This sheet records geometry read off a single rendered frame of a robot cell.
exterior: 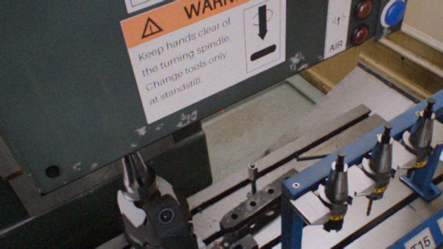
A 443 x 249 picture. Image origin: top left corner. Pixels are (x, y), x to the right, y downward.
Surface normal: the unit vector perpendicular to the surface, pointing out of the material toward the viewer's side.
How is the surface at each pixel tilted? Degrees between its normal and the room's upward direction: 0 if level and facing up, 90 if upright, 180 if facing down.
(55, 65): 90
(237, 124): 0
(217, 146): 0
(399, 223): 0
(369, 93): 24
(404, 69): 90
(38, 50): 90
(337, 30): 90
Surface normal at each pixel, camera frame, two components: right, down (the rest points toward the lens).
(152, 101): 0.53, 0.55
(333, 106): -0.42, -0.49
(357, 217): -0.08, -0.72
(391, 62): -0.84, 0.42
